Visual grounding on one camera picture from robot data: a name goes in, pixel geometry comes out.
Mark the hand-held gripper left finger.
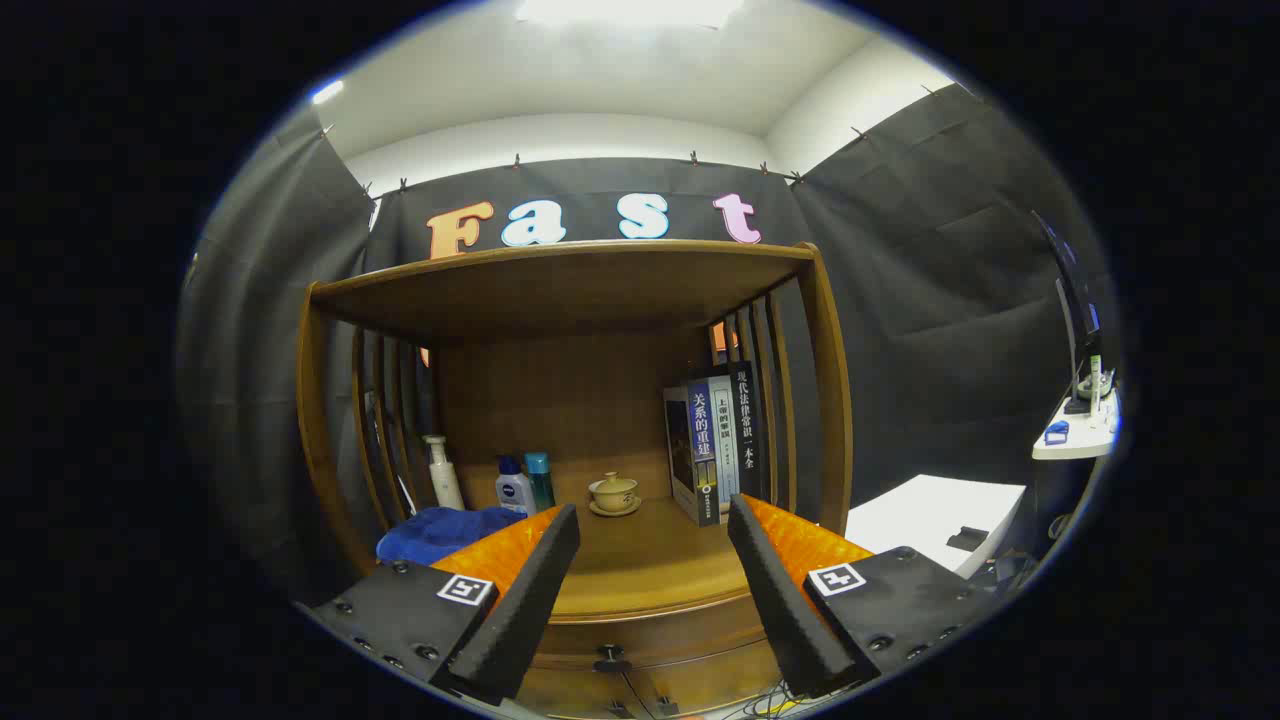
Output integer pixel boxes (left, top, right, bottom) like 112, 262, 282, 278
298, 503, 582, 706

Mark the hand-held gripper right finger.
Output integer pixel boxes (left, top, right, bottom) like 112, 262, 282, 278
726, 493, 1003, 700

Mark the wooden drawer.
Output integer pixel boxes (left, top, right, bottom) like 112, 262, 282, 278
530, 595, 776, 673

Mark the wooden countertop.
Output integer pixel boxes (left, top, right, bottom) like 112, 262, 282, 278
378, 495, 851, 626

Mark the white side cabinet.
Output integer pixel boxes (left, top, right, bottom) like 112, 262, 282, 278
845, 474, 1028, 581

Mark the wooden cabinet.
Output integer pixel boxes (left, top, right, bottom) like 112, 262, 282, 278
296, 238, 854, 720

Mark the white bottle with blue cap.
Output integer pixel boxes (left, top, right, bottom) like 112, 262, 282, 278
495, 456, 534, 517

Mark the blue folded towel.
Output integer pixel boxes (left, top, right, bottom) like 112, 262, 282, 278
377, 506, 528, 567

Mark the teal bottle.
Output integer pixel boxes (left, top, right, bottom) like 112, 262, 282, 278
524, 452, 557, 511

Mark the beige lidded tea cup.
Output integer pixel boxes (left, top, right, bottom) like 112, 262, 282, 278
588, 472, 643, 518

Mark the white pump bottle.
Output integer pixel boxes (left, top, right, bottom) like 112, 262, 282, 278
421, 434, 466, 512

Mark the book with white spine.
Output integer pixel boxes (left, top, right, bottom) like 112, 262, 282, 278
712, 374, 743, 506

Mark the book with blue spine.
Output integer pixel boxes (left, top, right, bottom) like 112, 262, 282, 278
664, 378, 723, 528

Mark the white desk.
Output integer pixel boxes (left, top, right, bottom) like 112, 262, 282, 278
1032, 385, 1121, 461

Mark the dark monitor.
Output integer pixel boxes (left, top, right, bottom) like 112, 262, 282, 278
1033, 210, 1101, 416

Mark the ceiling light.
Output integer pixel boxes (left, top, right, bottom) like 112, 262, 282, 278
515, 0, 746, 29

